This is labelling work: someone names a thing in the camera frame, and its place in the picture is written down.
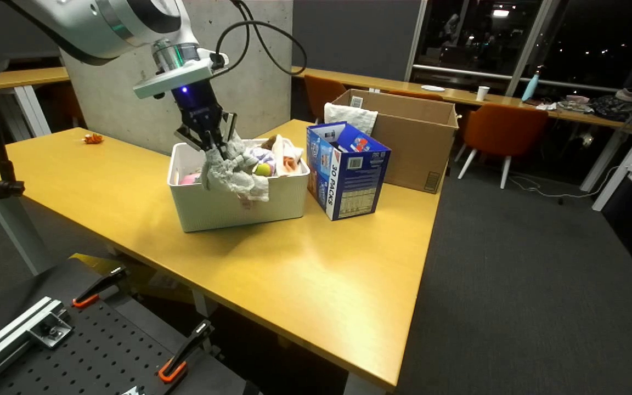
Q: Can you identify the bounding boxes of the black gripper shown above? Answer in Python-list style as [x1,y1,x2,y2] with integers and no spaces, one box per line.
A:
[173,84,229,161]

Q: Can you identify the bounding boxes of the white towel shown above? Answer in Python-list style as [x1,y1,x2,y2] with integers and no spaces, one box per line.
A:
[202,138,275,203]

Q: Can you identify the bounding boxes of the yellow play-doh container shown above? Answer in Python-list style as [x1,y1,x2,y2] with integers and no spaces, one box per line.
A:
[253,162,273,176]

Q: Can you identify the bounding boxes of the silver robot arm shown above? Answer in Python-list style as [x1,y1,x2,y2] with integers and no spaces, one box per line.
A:
[4,0,229,159]

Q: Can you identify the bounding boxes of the white plastic basket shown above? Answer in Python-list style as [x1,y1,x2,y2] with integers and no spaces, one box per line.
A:
[167,137,310,232]

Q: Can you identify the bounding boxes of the small orange object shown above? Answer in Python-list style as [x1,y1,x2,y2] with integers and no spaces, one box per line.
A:
[83,135,104,144]

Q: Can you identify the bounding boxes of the blue cardboard box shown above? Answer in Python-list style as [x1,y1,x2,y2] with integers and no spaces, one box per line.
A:
[307,122,391,219]

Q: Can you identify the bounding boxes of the white plastic bag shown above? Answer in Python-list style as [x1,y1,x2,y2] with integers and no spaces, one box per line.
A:
[325,103,377,135]

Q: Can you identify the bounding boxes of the brown cardboard box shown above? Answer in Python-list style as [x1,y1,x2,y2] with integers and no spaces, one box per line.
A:
[322,88,458,194]

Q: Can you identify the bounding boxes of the black perforated breadboard plate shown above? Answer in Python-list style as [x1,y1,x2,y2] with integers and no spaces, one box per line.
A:
[0,302,189,395]

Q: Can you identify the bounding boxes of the white cup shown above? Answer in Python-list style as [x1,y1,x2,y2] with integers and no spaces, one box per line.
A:
[476,86,489,101]

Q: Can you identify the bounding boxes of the long wooden desk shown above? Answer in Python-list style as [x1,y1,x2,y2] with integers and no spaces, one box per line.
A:
[291,65,632,135]

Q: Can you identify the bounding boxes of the orange chair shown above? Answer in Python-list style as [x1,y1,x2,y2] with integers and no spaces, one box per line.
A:
[458,103,548,188]

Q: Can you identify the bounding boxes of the light blue bottle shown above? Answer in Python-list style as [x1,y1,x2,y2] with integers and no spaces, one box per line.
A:
[521,63,545,103]

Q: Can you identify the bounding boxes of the left orange-handled clamp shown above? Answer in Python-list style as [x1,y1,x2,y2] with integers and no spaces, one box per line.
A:
[71,265,124,310]

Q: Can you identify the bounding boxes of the orange-handled clamp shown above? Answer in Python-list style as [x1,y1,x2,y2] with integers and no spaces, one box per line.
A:
[156,320,212,385]
[71,265,124,310]

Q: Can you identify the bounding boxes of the right orange-handled clamp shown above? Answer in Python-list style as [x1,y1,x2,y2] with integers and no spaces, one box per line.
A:
[156,320,212,385]

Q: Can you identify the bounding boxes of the left aluminium extrusion rail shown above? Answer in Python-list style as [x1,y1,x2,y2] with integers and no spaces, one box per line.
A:
[0,297,73,359]

